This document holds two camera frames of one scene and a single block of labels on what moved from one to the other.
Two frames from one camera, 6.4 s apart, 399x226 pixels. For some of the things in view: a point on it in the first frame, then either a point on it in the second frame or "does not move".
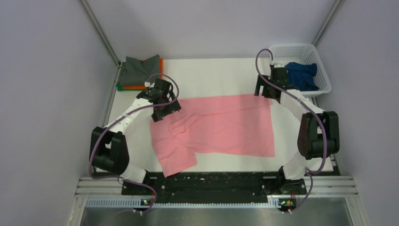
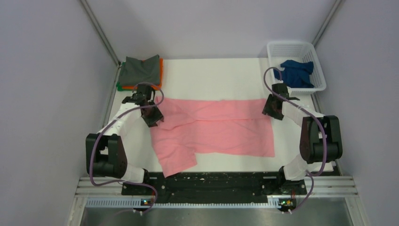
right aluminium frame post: (335, 6) does not move
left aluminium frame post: (87, 7) does not move
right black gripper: (265, 93) to (267, 110)
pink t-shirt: (239, 125) does not move
